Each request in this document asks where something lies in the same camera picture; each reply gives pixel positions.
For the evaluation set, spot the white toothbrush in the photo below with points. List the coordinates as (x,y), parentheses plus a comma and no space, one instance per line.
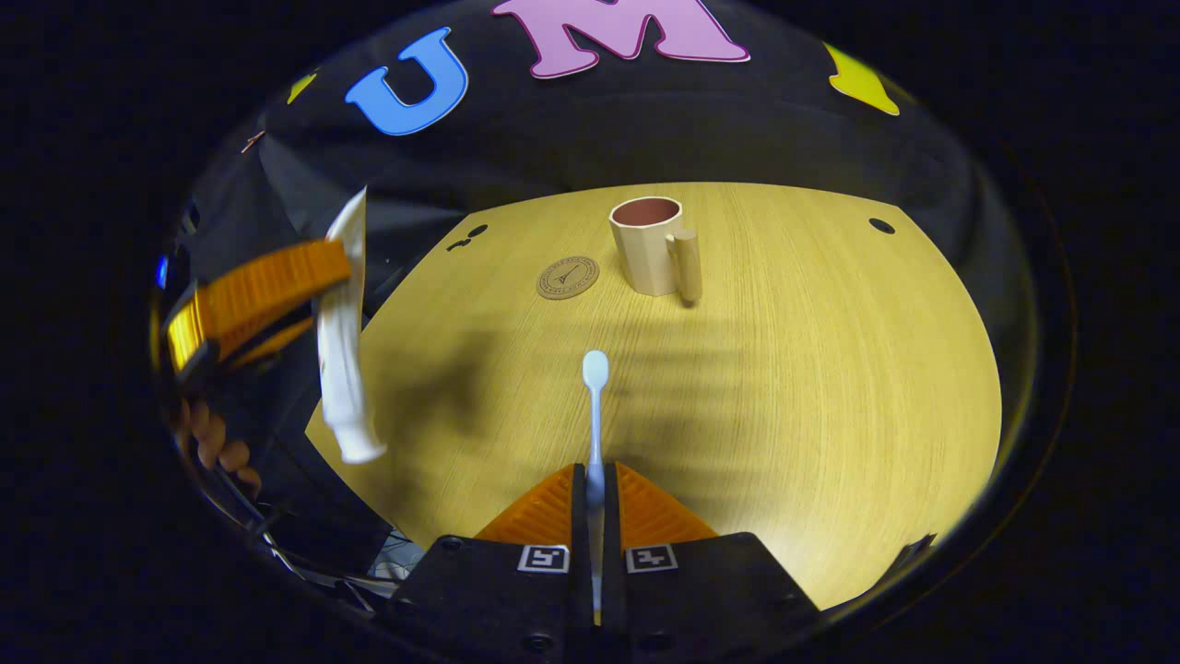
(596,369)

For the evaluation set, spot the white toothpaste tube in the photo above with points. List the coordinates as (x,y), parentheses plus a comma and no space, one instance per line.
(341,369)

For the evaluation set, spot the round brown coaster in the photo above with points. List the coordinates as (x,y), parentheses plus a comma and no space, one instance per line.
(568,278)

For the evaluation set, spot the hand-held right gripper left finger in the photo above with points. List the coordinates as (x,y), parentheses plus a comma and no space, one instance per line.
(489,599)

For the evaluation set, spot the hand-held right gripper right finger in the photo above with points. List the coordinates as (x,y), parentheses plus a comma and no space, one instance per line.
(701,599)

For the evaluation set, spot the wooden desktop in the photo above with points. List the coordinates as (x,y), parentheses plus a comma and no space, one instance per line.
(784,387)

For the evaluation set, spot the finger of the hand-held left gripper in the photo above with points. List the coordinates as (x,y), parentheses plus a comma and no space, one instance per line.
(272,341)
(267,286)

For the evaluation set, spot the red cloth clip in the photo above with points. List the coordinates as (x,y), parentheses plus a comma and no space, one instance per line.
(253,141)

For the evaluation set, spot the beige cup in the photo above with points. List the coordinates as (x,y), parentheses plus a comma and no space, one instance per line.
(645,254)

